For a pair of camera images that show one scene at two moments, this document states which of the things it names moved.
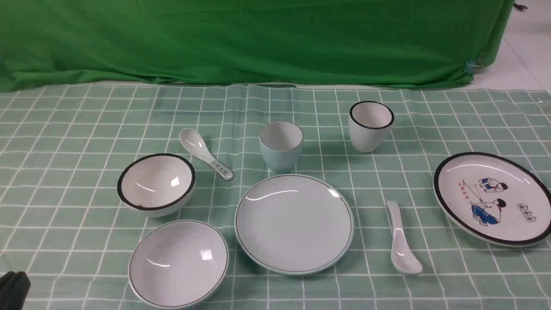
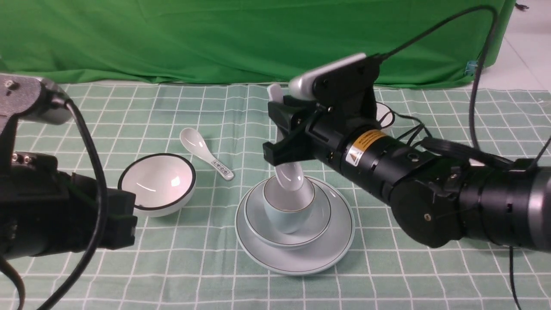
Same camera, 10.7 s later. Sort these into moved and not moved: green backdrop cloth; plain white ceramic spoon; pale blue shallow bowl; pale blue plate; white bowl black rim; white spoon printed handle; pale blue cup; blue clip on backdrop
Moved: plain white ceramic spoon; pale blue shallow bowl; pale blue cup
Not moved: white bowl black rim; white spoon printed handle; pale blue plate; green backdrop cloth; blue clip on backdrop
